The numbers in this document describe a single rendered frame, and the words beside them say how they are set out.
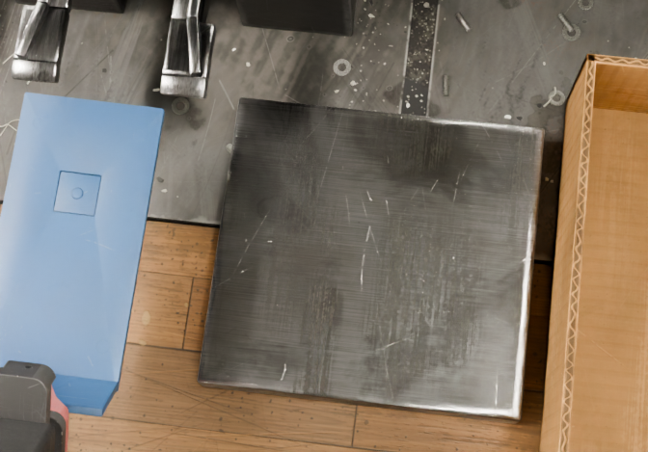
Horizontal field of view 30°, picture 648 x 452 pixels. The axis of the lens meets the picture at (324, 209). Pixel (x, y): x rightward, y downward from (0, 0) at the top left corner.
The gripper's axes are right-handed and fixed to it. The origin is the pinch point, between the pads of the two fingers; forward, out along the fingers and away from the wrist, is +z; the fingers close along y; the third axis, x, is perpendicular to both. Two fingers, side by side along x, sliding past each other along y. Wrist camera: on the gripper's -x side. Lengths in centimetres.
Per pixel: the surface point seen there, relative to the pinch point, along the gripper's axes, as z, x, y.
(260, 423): 8.8, -10.2, -4.7
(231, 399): 9.4, -8.4, -3.8
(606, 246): 13.8, -27.6, 6.0
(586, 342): 11.0, -26.9, 1.3
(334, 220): 12.7, -12.7, 5.9
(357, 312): 10.2, -14.6, 1.8
